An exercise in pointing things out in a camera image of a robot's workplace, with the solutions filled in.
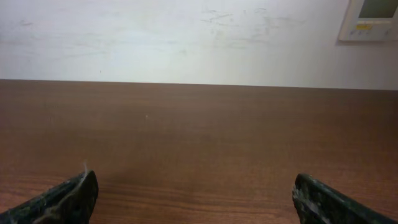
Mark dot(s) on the white wall thermostat panel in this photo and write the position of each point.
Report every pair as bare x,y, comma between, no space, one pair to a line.
369,21

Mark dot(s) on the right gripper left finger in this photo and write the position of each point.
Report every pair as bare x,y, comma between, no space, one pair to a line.
71,202

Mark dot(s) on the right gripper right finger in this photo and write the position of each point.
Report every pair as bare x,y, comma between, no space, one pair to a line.
317,203

